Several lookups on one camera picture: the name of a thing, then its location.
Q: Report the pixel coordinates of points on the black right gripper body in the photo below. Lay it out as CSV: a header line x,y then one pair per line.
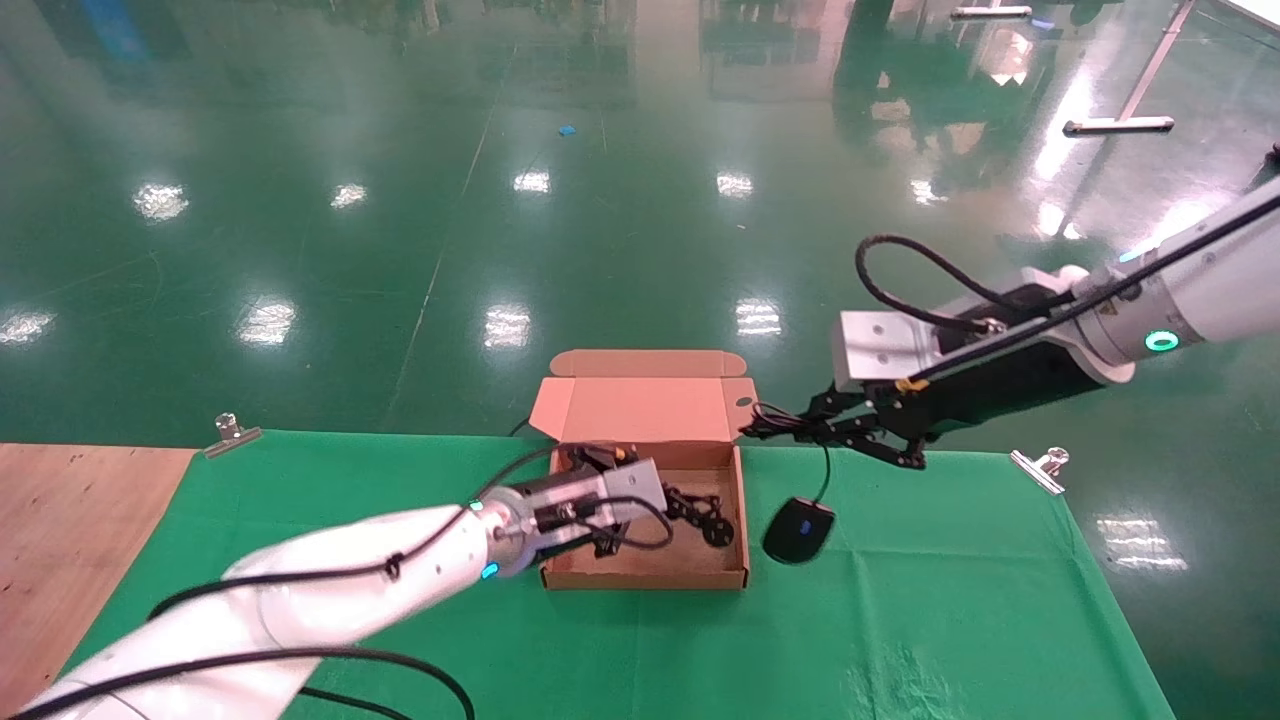
x,y
1000,385

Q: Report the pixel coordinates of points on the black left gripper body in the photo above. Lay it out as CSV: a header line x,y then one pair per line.
x,y
565,515

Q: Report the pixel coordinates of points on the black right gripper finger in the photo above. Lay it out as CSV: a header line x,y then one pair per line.
x,y
840,405
880,440

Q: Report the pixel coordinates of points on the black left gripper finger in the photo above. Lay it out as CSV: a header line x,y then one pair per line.
x,y
595,458
608,543

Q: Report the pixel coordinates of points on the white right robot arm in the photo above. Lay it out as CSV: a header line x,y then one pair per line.
x,y
1220,280

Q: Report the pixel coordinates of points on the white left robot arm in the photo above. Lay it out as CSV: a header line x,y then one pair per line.
x,y
350,570

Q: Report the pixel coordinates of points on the flat open cardboard box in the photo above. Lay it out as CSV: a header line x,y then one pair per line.
x,y
640,410

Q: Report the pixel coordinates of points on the metal binder clip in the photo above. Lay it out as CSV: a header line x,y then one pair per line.
x,y
1035,470
232,437

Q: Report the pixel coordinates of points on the green tablecloth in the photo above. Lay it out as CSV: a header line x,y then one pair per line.
x,y
900,620

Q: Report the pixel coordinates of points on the white metal stand foot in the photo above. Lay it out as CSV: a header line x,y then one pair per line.
x,y
1120,125
990,12

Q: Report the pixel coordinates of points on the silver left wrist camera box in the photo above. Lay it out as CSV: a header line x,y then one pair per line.
x,y
635,485

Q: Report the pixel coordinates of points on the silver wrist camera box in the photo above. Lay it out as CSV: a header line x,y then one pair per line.
x,y
885,350
635,485

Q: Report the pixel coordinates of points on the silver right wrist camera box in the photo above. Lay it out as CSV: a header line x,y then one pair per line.
x,y
885,350

